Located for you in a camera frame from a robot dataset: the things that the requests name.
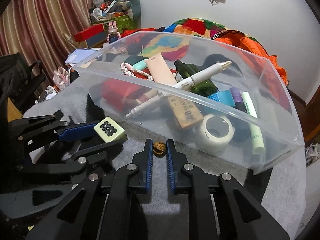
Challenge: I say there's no walnut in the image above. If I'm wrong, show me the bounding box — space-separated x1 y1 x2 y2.
152 141 167 158

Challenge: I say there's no mahjong tile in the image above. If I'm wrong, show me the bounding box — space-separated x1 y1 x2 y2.
93 116 125 143

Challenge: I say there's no red foil pouch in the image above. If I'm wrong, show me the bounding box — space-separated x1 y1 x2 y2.
100 78 151 113

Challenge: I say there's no yellow eraser block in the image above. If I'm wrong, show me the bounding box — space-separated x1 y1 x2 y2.
168 95 203 129

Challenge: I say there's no beige cosmetic tube red label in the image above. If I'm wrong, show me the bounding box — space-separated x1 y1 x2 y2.
135 89 158 105

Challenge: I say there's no white tape roll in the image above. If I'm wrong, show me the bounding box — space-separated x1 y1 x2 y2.
195 114 235 155

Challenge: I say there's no pink white braided rope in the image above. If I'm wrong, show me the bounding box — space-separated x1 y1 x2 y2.
120 61 154 82

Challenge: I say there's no green glass spray bottle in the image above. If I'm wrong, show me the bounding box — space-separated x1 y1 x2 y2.
174 60 219 98

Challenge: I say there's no mint green case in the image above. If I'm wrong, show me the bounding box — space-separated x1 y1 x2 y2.
132 59 147 70

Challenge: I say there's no white pen gold tip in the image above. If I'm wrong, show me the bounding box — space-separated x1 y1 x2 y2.
125 61 232 118

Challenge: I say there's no clear plastic storage box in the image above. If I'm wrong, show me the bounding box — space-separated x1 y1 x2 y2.
74 32 304 174

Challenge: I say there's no pale green tube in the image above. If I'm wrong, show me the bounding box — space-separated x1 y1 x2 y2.
241 90 266 155

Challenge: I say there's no teal washi tape roll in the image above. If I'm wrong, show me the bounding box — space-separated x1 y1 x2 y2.
200 90 235 115

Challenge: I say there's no purple lipstick tube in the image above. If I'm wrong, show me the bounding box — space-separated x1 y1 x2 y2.
229 87 247 113

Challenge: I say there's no blue notebook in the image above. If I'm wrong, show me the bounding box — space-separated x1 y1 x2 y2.
65 49 99 64

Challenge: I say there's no red gift box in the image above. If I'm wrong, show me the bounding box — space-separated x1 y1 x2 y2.
73 24 104 42

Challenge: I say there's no pink rabbit figure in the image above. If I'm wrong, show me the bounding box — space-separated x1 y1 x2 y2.
107 21 121 43

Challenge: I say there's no red clothing pile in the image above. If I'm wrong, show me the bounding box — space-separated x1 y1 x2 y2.
121 28 158 38

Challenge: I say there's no colourful patchwork quilt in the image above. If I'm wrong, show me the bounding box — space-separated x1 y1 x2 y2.
141 17 241 62

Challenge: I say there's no striped curtain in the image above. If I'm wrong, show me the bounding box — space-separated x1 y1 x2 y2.
1 0 93 83

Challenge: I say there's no green cardboard box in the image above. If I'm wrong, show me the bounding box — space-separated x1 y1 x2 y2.
92 15 137 34

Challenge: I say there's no green neck pillow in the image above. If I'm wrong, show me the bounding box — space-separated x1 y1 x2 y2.
116 0 141 21

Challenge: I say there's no orange down jacket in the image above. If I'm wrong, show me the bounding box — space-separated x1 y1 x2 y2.
211 30 289 86

